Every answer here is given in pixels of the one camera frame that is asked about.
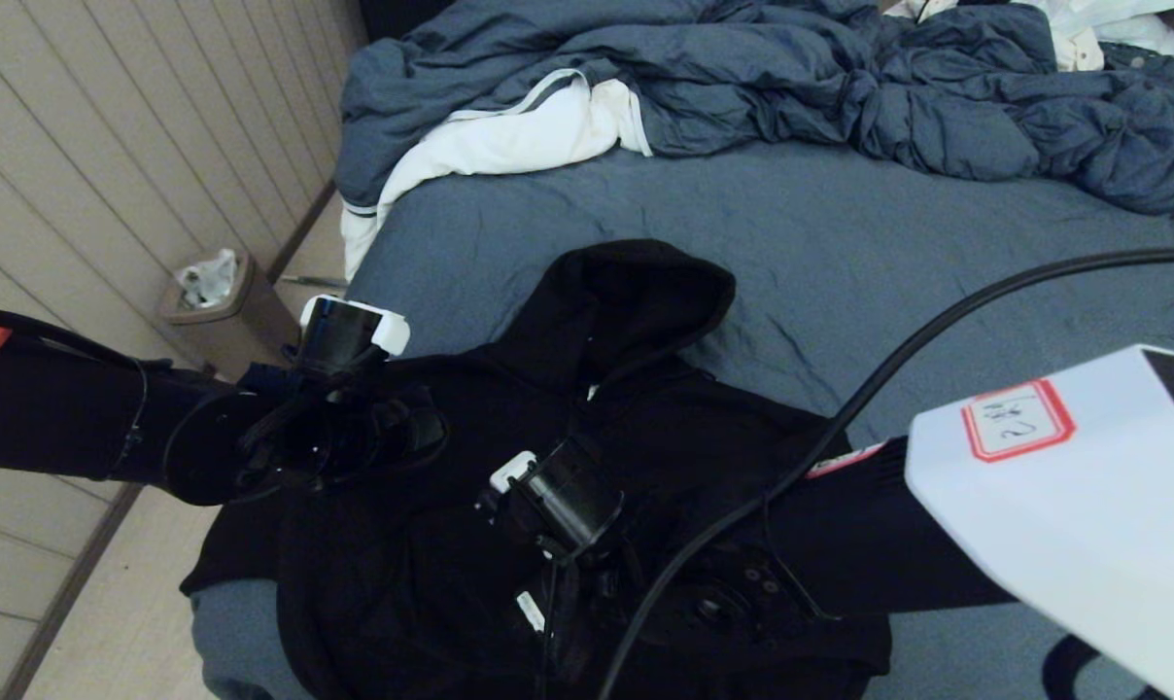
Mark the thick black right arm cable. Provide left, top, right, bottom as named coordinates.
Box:
left=597, top=248, right=1174, bottom=700

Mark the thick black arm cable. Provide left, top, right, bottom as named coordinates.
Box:
left=0, top=303, right=384, bottom=458
left=597, top=248, right=1174, bottom=700

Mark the black headboard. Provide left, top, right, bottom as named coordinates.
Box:
left=359, top=0, right=464, bottom=45

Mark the blue bed sheet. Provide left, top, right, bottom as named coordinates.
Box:
left=187, top=141, right=1174, bottom=700

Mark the white garment with grey stripe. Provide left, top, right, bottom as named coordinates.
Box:
left=342, top=68, right=654, bottom=281

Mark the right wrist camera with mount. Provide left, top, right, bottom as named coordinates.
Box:
left=475, top=450, right=541, bottom=516

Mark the black zip hoodie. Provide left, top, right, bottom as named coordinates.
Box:
left=179, top=238, right=894, bottom=700

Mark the beige trash bin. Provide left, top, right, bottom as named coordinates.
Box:
left=156, top=248, right=301, bottom=382

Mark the cream rumpled garment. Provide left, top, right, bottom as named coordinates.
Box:
left=886, top=0, right=1108, bottom=69

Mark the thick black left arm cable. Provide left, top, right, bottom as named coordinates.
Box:
left=0, top=303, right=384, bottom=458

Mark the rumpled blue duvet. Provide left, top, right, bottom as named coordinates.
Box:
left=337, top=0, right=1174, bottom=215

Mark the clear plastic bin bag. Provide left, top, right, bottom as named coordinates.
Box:
left=177, top=248, right=240, bottom=310

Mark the white pillow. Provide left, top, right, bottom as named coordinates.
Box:
left=1034, top=0, right=1174, bottom=54

